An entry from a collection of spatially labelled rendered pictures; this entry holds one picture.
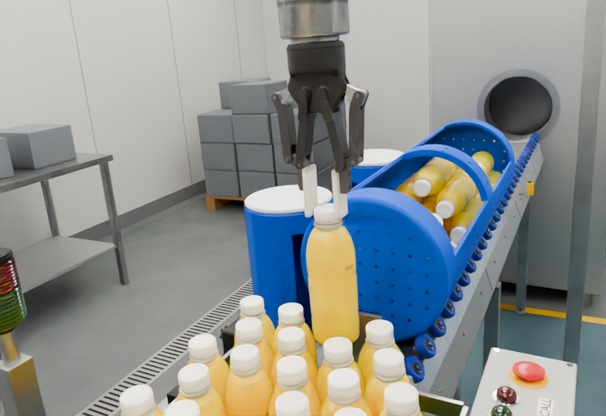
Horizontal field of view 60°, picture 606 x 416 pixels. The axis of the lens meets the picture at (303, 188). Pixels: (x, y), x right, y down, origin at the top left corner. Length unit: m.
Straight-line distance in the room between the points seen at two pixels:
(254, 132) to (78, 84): 1.48
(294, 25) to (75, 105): 4.00
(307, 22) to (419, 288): 0.51
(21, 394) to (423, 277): 0.64
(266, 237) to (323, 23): 1.01
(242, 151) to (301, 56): 4.16
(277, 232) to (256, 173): 3.24
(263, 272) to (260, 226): 0.15
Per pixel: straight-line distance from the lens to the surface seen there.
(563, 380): 0.72
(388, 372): 0.70
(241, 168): 4.86
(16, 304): 0.82
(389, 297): 0.97
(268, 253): 1.59
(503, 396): 0.66
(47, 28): 4.52
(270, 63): 6.88
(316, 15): 0.65
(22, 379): 0.87
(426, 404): 0.87
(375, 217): 0.92
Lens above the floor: 1.50
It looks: 15 degrees down
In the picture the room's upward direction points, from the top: 4 degrees counter-clockwise
